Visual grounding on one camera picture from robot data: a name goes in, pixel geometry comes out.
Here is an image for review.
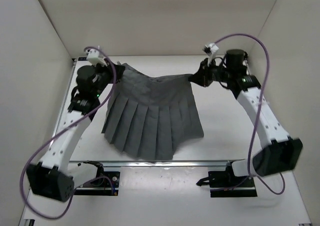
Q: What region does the grey pleated skirt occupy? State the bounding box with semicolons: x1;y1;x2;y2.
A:
102;64;204;161

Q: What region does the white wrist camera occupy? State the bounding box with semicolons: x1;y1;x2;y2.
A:
203;43;219;64
84;48;107;66

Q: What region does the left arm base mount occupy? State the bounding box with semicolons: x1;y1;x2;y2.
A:
69;161;121;196

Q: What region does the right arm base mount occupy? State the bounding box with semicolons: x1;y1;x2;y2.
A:
196;162;258;198

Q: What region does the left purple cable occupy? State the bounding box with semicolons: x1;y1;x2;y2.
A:
20;45;118;220

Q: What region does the purple cable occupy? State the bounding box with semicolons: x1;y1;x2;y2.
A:
210;34;286;195
20;45;118;220

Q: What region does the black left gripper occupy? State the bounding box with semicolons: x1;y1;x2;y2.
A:
95;55;127;92

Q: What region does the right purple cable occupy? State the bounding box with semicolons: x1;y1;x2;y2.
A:
210;34;286;195

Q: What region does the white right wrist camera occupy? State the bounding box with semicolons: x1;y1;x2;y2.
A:
203;43;219;64

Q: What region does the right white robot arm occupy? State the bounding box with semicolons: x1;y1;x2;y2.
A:
189;45;303;186

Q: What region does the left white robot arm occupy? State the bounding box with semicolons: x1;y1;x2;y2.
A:
26;63;125;202

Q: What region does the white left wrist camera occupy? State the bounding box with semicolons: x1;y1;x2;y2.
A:
84;48;107;66

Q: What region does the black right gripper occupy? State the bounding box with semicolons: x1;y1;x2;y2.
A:
188;57;232;88

